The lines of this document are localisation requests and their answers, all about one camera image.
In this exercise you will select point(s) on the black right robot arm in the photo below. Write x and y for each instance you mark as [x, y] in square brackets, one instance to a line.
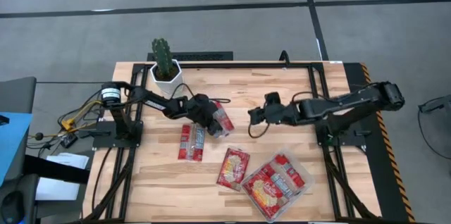
[345, 102]

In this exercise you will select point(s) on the clear plastic bin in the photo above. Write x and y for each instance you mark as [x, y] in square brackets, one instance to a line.
[309, 181]

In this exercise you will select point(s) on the red popcorn bag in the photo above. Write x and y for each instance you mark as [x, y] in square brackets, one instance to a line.
[287, 173]
[223, 118]
[233, 168]
[192, 142]
[264, 192]

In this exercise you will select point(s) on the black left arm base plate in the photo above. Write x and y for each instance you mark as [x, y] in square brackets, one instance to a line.
[105, 136]

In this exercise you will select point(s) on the black aluminium table frame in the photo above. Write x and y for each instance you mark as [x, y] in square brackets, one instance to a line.
[246, 65]

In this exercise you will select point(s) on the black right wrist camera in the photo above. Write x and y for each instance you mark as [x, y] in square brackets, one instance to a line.
[272, 98]

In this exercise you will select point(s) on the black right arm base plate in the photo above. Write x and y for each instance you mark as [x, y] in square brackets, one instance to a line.
[352, 136]

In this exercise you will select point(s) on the white paper sheet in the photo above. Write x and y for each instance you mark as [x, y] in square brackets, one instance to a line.
[63, 174]

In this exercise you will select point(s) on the blue panel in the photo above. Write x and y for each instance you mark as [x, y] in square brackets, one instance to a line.
[12, 143]

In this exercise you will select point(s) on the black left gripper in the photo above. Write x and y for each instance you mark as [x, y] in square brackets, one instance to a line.
[199, 113]

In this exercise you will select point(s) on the white plant pot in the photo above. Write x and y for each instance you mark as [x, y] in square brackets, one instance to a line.
[174, 81]

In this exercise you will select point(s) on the black mat with hazard stripe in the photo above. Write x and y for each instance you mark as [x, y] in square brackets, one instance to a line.
[380, 181]

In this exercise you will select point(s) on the small black box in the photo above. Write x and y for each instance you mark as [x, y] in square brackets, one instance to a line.
[68, 140]

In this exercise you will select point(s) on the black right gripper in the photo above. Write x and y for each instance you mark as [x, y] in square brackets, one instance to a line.
[278, 113]

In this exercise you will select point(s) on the green cactus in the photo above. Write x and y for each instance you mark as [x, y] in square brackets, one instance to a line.
[162, 53]

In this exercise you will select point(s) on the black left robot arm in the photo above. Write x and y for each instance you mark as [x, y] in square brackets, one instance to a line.
[155, 102]

